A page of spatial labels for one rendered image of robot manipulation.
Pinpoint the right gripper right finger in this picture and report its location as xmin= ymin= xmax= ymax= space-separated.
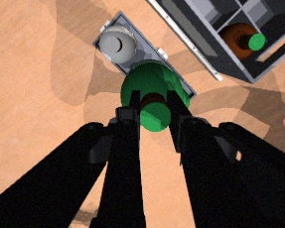
xmin=167 ymin=90 xmax=285 ymax=228

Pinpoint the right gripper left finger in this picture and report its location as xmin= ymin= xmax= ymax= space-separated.
xmin=0 ymin=90 xmax=146 ymax=228

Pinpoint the dark grey rectangular tray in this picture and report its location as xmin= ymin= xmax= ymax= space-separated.
xmin=92 ymin=10 xmax=198 ymax=101

